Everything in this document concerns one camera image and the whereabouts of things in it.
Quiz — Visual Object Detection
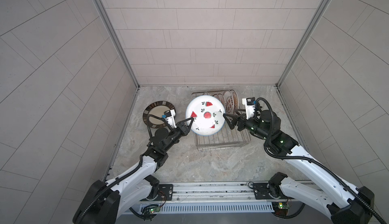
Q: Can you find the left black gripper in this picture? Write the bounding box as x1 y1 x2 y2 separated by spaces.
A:
160 118 192 154

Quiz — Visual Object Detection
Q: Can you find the white watermelon pattern plate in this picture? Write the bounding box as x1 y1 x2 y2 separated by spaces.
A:
185 95 225 137

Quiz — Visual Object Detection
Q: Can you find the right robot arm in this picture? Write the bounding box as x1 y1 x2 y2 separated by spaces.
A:
223 110 384 224

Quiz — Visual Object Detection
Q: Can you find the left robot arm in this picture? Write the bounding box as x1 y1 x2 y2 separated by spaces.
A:
73 117 194 224

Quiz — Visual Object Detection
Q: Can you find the brown patterned plate rear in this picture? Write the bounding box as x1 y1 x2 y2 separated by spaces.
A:
231 90 239 113

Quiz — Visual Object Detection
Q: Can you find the brown patterned plate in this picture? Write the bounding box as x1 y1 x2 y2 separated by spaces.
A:
223 90 234 114
231 90 239 113

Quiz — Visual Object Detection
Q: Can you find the white plate red rim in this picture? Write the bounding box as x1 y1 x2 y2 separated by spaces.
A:
213 93 226 109

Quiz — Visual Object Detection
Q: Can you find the right green circuit board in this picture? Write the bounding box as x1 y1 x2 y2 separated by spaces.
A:
272 202 290 217

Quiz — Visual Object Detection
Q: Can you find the green circuit board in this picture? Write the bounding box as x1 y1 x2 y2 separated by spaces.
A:
141 204 161 220
272 202 290 217

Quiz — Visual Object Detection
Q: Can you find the left green circuit board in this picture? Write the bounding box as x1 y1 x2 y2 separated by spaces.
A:
141 204 161 220

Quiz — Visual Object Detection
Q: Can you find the metal wire dish rack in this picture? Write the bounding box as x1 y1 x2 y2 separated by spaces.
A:
191 89 251 151

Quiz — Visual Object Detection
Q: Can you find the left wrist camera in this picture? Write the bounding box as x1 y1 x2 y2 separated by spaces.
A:
162 110 176 129

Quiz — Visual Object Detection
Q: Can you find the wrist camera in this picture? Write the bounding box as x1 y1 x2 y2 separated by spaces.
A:
162 110 176 129
242 97 256 120

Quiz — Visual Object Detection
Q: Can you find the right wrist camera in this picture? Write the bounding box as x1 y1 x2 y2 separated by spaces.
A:
242 97 256 120

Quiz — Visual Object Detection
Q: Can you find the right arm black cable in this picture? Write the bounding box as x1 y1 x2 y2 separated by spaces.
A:
254 97 387 224

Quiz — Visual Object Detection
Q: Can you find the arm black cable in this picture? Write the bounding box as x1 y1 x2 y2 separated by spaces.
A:
146 114 167 143
254 97 387 224

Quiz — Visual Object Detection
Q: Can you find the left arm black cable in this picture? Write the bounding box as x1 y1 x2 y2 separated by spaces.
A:
146 114 167 143

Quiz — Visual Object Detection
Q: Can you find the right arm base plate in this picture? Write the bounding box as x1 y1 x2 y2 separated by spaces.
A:
251 183 281 200

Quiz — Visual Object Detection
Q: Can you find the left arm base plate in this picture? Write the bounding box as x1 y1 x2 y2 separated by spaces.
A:
146 184 174 201

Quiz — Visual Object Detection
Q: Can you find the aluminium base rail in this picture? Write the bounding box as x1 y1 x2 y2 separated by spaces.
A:
133 180 338 212

